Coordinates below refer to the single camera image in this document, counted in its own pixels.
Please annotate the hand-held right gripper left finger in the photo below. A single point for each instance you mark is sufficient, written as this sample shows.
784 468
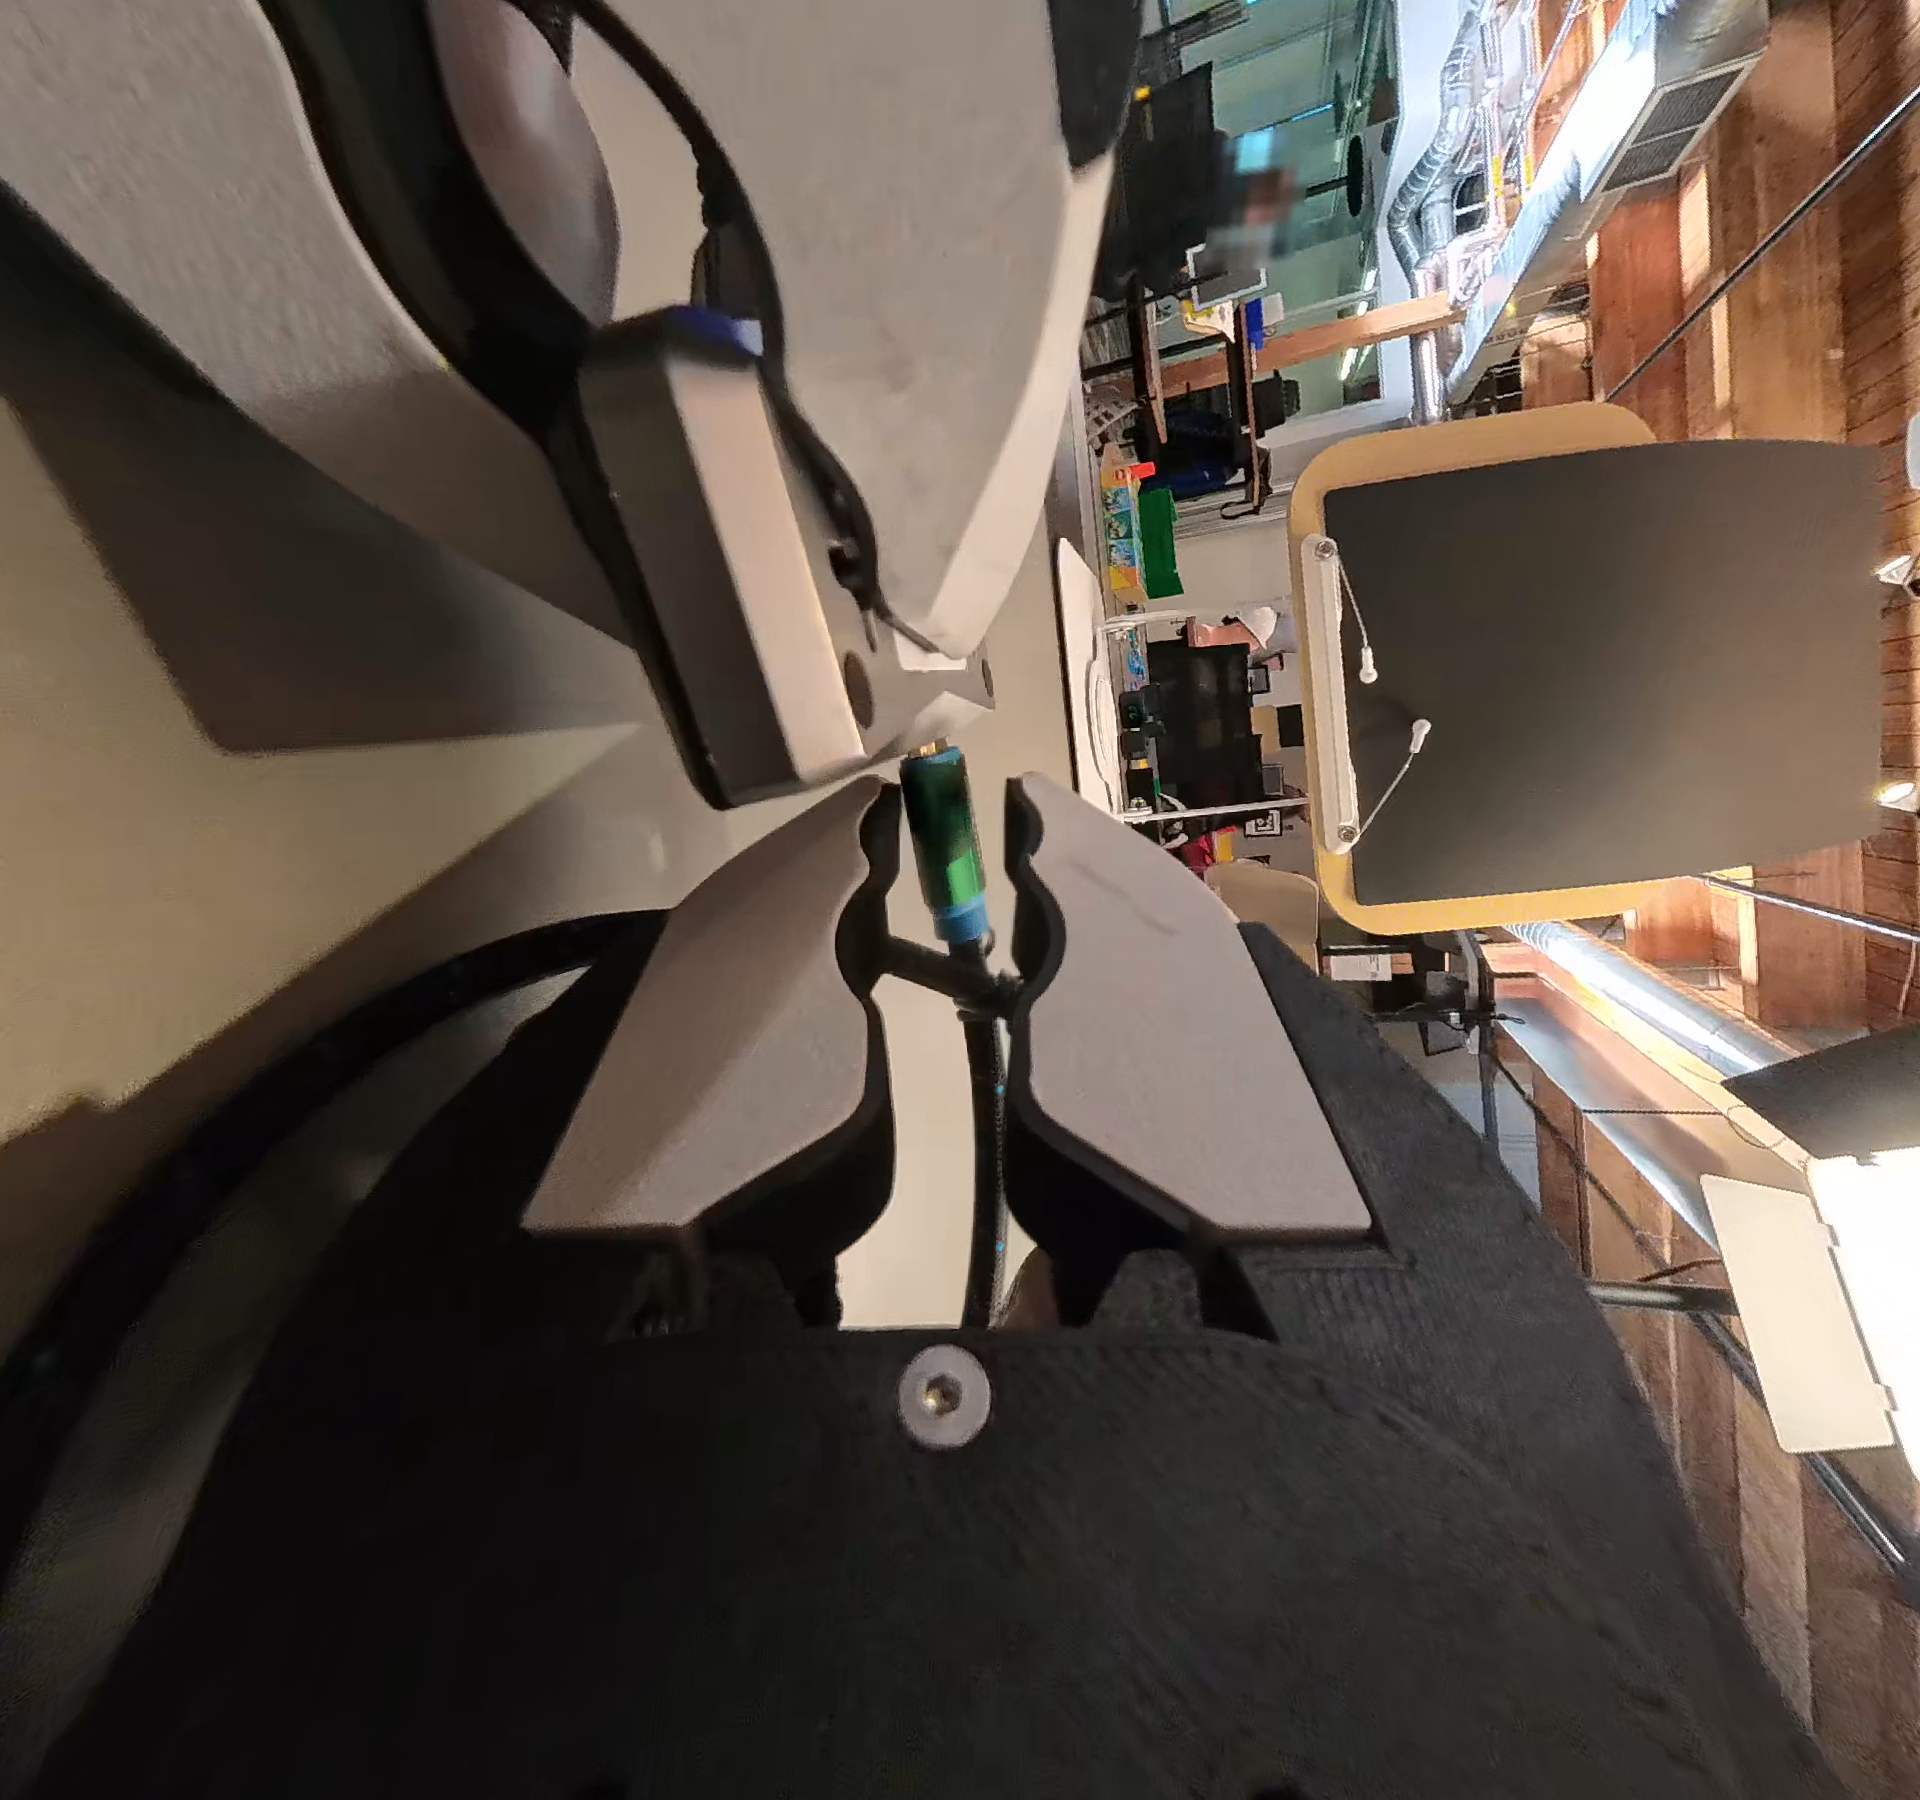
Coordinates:
719 1049

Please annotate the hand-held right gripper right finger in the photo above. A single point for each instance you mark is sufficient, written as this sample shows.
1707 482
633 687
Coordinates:
1185 1063

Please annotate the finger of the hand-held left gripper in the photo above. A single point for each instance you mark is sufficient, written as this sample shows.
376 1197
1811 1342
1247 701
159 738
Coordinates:
901 183
152 152

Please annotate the beige chair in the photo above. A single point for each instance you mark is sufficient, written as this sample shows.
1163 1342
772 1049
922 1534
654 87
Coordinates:
1275 914

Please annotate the silver ceiling ducts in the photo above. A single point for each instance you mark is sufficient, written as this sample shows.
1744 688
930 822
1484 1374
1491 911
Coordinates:
1440 183

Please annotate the green box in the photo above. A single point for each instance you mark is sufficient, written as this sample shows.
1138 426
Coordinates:
1156 542

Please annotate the dark lamp hood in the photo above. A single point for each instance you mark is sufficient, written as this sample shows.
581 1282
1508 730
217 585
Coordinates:
1831 1096

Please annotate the white light panel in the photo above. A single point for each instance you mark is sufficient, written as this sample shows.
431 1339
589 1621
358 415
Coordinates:
1790 1314

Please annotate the silver air duct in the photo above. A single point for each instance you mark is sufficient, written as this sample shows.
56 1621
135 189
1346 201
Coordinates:
1651 1023

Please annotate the black board wooden frame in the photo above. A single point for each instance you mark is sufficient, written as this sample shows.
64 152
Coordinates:
1620 659

